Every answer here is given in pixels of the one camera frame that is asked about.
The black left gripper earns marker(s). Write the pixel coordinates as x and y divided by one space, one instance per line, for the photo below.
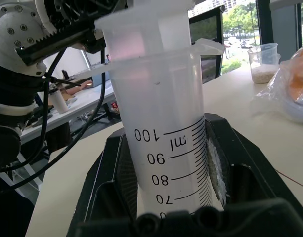
55 39

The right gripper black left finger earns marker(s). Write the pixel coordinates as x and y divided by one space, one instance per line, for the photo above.
109 172

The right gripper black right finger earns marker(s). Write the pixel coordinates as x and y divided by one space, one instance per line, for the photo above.
240 153

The translucent white syringe plunger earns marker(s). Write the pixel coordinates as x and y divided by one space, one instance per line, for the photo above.
146 24

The clear plastic graduated cylinder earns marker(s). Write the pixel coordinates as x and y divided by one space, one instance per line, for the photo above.
166 103

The clear measuring cup white grains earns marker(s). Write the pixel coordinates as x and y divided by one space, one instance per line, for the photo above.
262 66

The bystander's bare hand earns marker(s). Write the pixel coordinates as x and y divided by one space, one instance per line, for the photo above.
87 85

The thin red thread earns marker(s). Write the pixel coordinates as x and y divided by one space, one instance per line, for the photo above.
293 180

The crumpled clear plastic bag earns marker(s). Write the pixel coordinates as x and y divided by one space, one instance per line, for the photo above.
272 96

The white cylindrical bottle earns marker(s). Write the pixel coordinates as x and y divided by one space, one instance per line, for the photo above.
59 101

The white background desk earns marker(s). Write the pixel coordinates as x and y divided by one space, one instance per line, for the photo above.
74 111

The orange item inside bag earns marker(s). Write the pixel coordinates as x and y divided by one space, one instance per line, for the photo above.
299 74

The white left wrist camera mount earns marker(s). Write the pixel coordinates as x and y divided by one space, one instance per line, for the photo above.
15 32

